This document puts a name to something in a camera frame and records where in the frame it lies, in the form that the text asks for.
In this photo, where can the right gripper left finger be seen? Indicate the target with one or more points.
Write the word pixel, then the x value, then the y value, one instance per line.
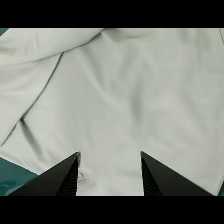
pixel 59 179

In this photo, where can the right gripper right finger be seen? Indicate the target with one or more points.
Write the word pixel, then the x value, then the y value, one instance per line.
pixel 159 180

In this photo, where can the white T-shirt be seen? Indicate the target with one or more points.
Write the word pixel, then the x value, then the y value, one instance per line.
pixel 116 93

